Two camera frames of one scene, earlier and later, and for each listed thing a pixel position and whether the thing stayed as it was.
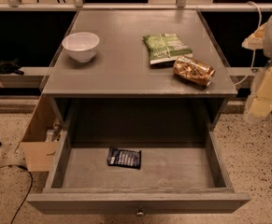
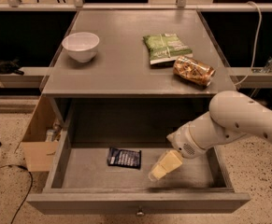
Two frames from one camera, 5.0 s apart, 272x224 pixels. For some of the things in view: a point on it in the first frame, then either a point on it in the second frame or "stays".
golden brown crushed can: [193, 69] stays
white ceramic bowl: [82, 46] stays
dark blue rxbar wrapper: [124, 158] stays
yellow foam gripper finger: [255, 41] -> [182, 141]
